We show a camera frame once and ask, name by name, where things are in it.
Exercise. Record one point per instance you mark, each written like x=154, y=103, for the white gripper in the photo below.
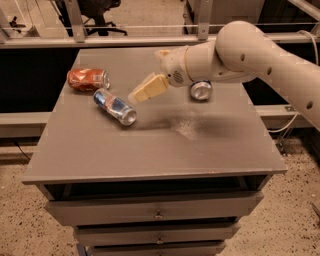
x=174, y=66

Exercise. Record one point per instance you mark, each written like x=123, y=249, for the silver blue redbull can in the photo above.
x=115, y=107

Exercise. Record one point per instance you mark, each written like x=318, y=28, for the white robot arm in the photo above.
x=240, y=53

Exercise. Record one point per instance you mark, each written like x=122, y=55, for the blue pepsi can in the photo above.
x=201, y=90

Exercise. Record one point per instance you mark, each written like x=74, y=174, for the crushed orange soda can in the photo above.
x=83, y=79

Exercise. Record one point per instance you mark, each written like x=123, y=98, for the black office chair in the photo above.
x=92, y=9

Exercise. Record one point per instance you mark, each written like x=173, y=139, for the grey metal railing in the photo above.
x=59, y=23

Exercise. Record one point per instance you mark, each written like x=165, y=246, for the grey drawer cabinet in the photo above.
x=176, y=147

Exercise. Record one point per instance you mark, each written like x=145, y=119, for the top grey drawer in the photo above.
x=149, y=209

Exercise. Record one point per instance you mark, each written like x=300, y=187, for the grey drawer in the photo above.
x=204, y=248
x=156, y=234
x=149, y=209

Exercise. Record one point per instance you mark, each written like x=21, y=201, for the middle grey drawer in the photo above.
x=156, y=234

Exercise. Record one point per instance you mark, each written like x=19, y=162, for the bottom grey drawer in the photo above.
x=204, y=248

